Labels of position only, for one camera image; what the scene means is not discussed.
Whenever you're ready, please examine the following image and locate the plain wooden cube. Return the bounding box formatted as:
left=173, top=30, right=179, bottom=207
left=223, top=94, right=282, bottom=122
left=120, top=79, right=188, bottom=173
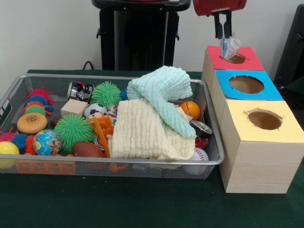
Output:
left=60, top=98, right=90, bottom=117

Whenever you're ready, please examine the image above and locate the globe print ball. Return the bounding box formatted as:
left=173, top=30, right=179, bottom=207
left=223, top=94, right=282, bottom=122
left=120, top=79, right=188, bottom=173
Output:
left=32, top=129, right=63, bottom=156

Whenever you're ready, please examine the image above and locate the orange toy basketball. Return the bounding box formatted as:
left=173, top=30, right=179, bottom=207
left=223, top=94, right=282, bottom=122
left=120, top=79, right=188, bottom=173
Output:
left=179, top=101, right=201, bottom=121

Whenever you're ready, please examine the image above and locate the tan toy burger bun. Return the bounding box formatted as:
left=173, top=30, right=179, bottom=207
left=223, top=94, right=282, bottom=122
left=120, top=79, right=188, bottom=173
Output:
left=16, top=112, right=48, bottom=134

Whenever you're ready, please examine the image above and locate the black upright panel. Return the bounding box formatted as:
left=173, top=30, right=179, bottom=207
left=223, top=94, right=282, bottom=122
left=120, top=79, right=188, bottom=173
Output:
left=273, top=3, right=304, bottom=84

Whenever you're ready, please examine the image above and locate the toy soccer ball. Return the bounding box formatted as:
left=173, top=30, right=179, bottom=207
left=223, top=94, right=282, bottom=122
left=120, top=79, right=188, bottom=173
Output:
left=83, top=103, right=109, bottom=119

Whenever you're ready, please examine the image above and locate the crushed black can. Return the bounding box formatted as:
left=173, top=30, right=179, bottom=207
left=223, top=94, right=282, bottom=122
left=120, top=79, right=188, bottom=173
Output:
left=67, top=81, right=95, bottom=103

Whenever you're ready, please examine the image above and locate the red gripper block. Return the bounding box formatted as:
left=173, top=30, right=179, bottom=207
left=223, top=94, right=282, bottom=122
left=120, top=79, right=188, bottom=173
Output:
left=192, top=0, right=247, bottom=39

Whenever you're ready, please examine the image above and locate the wooden box with three holes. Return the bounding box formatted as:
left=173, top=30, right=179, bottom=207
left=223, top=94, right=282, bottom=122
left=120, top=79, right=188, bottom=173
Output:
left=200, top=45, right=304, bottom=194

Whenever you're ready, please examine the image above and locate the shallow silver mesh bin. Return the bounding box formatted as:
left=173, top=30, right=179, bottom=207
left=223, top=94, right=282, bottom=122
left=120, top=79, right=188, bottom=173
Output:
left=0, top=73, right=225, bottom=179

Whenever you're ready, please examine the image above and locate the mint waffle cloth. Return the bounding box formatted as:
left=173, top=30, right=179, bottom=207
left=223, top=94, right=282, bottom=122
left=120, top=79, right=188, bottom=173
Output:
left=126, top=66, right=197, bottom=138

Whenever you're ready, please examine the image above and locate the dark green table cloth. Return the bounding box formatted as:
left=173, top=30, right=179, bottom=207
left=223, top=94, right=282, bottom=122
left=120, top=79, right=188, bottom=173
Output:
left=0, top=69, right=304, bottom=228

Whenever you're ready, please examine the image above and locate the green spiky rubber ball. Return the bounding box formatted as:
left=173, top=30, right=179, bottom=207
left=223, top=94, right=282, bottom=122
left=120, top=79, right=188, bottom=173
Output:
left=90, top=81, right=122, bottom=111
left=54, top=113, right=95, bottom=154

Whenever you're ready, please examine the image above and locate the cream waffle cloth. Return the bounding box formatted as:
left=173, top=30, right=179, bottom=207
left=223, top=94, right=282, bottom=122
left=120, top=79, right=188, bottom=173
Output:
left=110, top=99, right=197, bottom=160

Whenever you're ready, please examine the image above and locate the dark green side-table cloth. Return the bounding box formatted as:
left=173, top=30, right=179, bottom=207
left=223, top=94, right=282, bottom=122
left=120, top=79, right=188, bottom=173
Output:
left=284, top=76, right=304, bottom=97

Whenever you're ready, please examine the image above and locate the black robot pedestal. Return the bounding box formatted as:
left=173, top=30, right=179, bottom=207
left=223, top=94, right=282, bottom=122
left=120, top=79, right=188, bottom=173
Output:
left=91, top=0, right=192, bottom=72

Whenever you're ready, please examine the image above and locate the clear blue-print plastic packet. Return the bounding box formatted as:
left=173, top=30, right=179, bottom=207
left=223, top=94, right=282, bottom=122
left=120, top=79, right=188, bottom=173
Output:
left=219, top=32, right=242, bottom=61

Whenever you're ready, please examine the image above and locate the brown toy football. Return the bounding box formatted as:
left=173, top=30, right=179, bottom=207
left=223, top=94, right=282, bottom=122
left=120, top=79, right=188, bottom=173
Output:
left=72, top=142, right=105, bottom=158

